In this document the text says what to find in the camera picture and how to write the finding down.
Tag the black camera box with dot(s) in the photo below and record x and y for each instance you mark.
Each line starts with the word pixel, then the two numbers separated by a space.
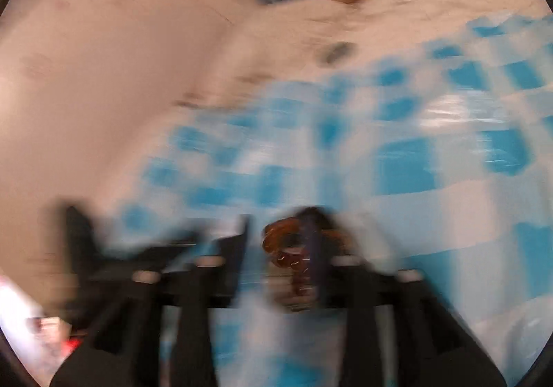
pixel 84 256

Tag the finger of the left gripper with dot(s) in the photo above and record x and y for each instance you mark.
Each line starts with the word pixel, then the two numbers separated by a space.
pixel 158 255

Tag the white quilted blanket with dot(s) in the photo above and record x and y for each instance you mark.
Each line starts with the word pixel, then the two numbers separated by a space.
pixel 283 42

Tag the silver tin lid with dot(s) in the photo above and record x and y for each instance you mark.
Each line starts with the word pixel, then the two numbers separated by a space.
pixel 336 53

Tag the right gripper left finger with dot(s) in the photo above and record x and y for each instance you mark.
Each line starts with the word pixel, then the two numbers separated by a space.
pixel 120 313

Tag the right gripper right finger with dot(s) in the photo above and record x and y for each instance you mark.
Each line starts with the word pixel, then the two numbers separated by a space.
pixel 398 331

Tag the blue white checkered plastic sheet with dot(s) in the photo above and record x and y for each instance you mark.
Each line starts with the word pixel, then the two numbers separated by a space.
pixel 438 159

